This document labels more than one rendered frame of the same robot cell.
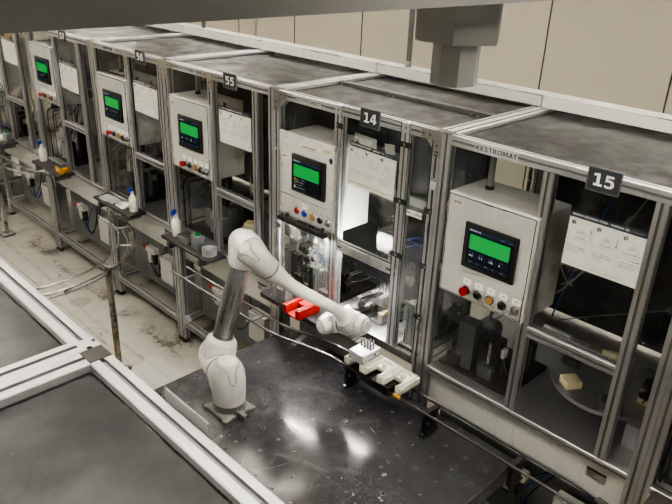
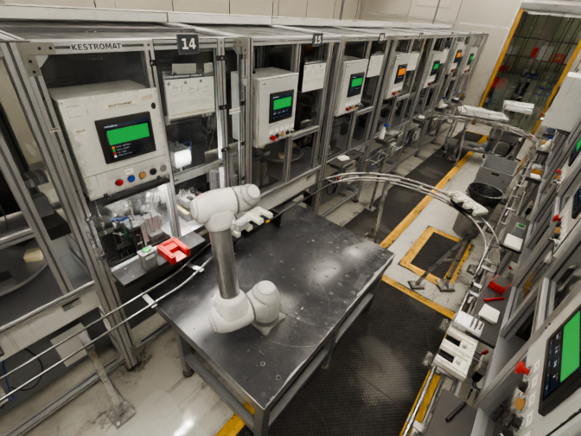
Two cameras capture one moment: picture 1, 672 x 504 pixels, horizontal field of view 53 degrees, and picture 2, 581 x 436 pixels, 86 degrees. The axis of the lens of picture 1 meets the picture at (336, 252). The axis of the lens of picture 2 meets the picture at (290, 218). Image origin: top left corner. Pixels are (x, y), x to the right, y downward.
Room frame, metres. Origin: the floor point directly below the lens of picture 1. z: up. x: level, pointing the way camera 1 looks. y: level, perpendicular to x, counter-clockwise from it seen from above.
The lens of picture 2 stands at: (2.69, 1.63, 2.22)
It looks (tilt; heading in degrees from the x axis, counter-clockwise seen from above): 35 degrees down; 261
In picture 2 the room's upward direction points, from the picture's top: 6 degrees clockwise
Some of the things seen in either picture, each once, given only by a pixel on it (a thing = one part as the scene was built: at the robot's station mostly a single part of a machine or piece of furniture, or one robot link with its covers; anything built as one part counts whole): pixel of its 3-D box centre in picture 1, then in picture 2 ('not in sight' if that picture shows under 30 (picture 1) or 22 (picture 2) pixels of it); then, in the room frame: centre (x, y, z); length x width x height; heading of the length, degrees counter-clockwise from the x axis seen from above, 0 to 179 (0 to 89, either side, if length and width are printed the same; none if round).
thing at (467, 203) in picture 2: not in sight; (464, 204); (0.77, -0.57, 0.84); 0.37 x 0.14 x 0.10; 103
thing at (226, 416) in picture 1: (231, 405); (267, 312); (2.59, 0.47, 0.71); 0.22 x 0.18 x 0.06; 45
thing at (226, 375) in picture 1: (227, 378); (264, 299); (2.61, 0.49, 0.85); 0.18 x 0.16 x 0.22; 26
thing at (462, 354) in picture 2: not in sight; (456, 346); (1.63, 0.81, 0.84); 0.37 x 0.14 x 0.10; 45
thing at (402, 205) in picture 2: not in sight; (438, 168); (-0.61, -3.12, 0.01); 5.85 x 0.59 x 0.01; 45
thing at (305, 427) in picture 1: (312, 433); (282, 271); (2.47, 0.08, 0.66); 1.50 x 1.06 x 0.04; 45
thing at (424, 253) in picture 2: not in sight; (437, 253); (0.58, -0.84, 0.01); 1.00 x 0.55 x 0.01; 45
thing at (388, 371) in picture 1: (380, 373); (249, 223); (2.71, -0.24, 0.84); 0.36 x 0.14 x 0.10; 45
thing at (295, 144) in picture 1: (322, 176); (111, 137); (3.38, 0.09, 1.60); 0.42 x 0.29 x 0.46; 45
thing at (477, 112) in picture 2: not in sight; (474, 133); (-1.43, -3.65, 0.48); 0.88 x 0.56 x 0.96; 153
